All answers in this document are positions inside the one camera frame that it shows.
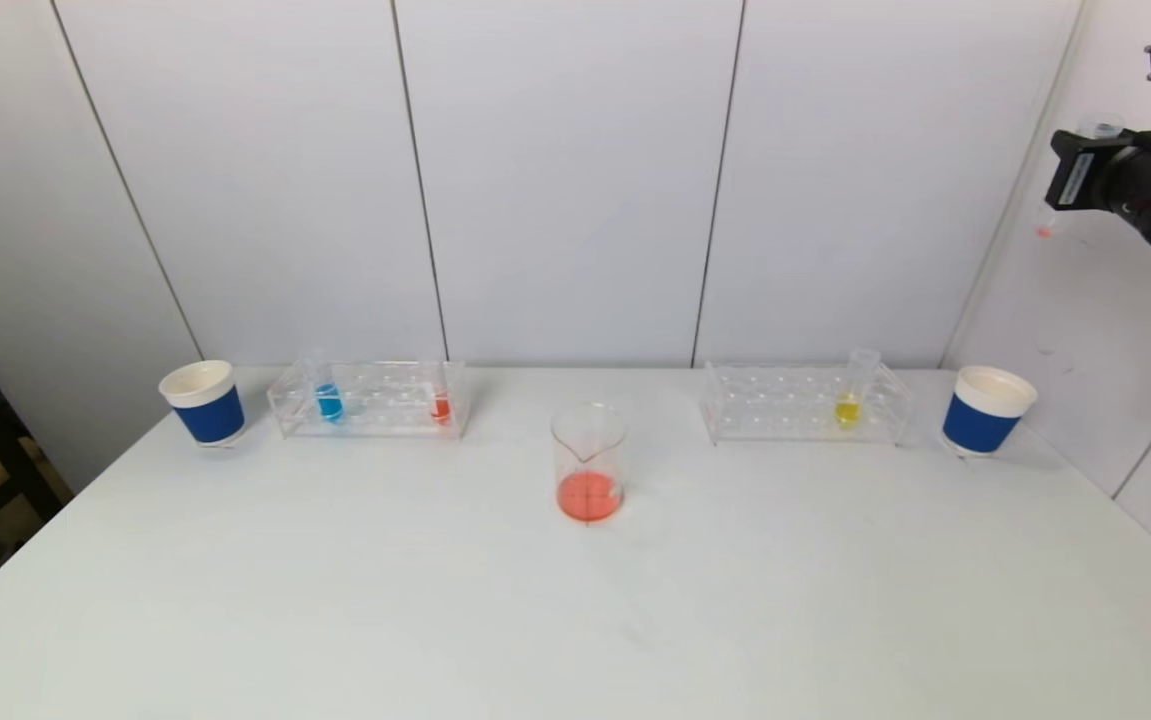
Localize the test tube with yellow pigment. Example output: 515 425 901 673
833 349 880 429

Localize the test tube with blue pigment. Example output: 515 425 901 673
313 355 346 423

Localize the clear acrylic test tube rack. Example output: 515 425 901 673
269 361 468 441
700 362 914 447

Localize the clear glass beaker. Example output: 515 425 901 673
550 402 628 525

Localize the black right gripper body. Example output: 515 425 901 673
1044 129 1143 212

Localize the blue white paper cup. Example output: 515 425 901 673
941 366 1038 459
159 360 247 448

